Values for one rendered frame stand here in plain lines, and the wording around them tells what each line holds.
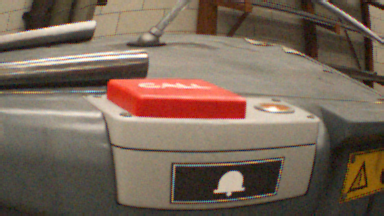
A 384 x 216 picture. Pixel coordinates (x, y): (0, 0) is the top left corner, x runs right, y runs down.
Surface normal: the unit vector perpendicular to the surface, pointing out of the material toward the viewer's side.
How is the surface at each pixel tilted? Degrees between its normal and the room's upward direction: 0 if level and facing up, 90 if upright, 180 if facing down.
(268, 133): 90
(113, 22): 90
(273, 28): 90
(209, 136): 90
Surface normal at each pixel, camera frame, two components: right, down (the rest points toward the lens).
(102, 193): 0.38, 0.18
